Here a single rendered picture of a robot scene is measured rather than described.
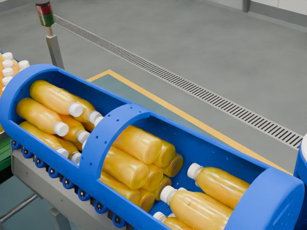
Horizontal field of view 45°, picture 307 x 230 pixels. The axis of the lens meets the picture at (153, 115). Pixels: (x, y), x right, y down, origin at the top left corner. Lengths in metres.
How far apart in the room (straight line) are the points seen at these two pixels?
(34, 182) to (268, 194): 0.86
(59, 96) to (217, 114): 2.02
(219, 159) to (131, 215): 0.28
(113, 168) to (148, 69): 2.75
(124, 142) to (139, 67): 2.78
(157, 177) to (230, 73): 2.62
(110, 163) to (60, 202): 0.36
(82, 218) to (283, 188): 0.66
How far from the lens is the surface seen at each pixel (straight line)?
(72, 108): 1.11
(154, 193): 1.04
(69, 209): 1.24
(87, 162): 0.93
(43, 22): 1.76
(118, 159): 0.94
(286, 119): 3.02
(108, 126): 0.92
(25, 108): 1.23
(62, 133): 1.13
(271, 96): 3.27
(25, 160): 1.37
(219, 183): 0.89
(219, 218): 0.81
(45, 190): 1.32
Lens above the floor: 1.78
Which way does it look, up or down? 36 degrees down
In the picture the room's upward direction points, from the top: 5 degrees counter-clockwise
